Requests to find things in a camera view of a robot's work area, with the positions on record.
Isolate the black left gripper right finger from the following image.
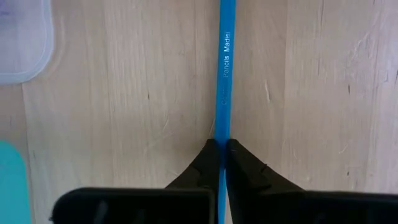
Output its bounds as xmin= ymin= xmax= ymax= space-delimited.
xmin=226 ymin=138 xmax=398 ymax=224

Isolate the clear plastic bin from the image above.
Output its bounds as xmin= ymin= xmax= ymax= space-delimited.
xmin=0 ymin=0 xmax=55 ymax=85

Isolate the blue pencil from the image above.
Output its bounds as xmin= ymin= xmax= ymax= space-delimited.
xmin=213 ymin=0 xmax=238 ymax=224

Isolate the teal plastic bin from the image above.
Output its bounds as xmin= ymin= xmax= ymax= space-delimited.
xmin=0 ymin=139 xmax=32 ymax=224

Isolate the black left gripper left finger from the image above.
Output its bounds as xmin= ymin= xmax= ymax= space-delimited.
xmin=49 ymin=138 xmax=221 ymax=224

